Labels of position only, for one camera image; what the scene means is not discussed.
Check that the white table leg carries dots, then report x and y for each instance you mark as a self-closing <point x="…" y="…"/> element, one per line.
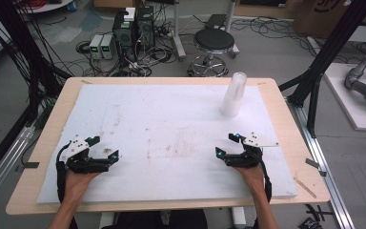
<point x="239" y="218"/>
<point x="106" y="220"/>

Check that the light wooden table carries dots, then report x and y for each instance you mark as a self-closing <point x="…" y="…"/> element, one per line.
<point x="298" y="127"/>

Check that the white foam mat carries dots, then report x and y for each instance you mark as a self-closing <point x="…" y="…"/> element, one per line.
<point x="158" y="111"/>

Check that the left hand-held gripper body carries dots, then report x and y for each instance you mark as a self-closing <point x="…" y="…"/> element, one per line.
<point x="82" y="162"/>

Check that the black round stool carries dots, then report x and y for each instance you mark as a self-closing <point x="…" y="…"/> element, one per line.
<point x="214" y="39"/>

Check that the grey metal stand leg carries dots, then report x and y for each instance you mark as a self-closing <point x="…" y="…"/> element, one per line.
<point x="232" y="28"/>
<point x="178" y="38"/>

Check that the black computer tower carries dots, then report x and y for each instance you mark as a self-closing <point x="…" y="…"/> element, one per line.
<point x="145" y="27"/>
<point x="124" y="38"/>

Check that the black metal frame post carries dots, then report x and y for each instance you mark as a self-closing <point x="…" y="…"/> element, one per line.
<point x="324" y="54"/>

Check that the person's dark lap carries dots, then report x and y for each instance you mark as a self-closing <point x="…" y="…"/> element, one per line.
<point x="155" y="221"/>

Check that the aluminium floor rail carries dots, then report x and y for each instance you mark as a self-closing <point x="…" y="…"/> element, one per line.
<point x="327" y="178"/>
<point x="3" y="171"/>

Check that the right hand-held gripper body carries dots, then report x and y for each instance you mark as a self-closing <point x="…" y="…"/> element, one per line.
<point x="246" y="157"/>

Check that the person's right hand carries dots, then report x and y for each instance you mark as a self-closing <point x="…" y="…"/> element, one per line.
<point x="251" y="181"/>

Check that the person's left hand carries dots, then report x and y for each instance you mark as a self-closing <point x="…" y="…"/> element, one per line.
<point x="76" y="186"/>

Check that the white floor board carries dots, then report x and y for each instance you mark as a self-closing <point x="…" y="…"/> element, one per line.
<point x="352" y="108"/>

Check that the white small box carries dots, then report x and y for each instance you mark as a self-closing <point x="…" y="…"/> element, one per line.
<point x="129" y="14"/>

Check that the thin wooden stick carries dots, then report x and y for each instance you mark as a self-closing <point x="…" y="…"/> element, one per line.
<point x="305" y="187"/>

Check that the stack of clear plastic cups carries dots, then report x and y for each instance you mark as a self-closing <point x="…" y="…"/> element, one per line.
<point x="233" y="95"/>

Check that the black flat device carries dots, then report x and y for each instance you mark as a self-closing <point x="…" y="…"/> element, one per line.
<point x="216" y="21"/>

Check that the grey tape piece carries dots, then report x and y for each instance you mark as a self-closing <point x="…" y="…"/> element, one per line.
<point x="312" y="163"/>
<point x="31" y="165"/>

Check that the grey power supply unit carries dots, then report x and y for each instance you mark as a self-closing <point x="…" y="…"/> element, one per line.
<point x="95" y="46"/>
<point x="107" y="46"/>

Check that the brown cardboard box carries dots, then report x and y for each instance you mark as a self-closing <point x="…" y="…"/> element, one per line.
<point x="317" y="17"/>

